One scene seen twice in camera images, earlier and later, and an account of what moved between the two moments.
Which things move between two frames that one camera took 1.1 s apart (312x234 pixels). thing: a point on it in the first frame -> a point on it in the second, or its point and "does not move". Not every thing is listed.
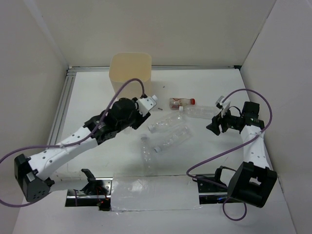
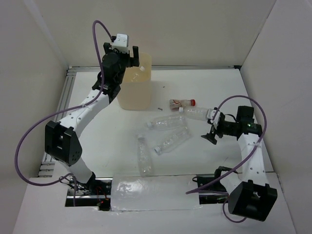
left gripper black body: [135, 120] -> [124, 58]
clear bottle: [128, 130] -> [135, 74]
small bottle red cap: [174, 103] does not move
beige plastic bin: [125, 67] does not move
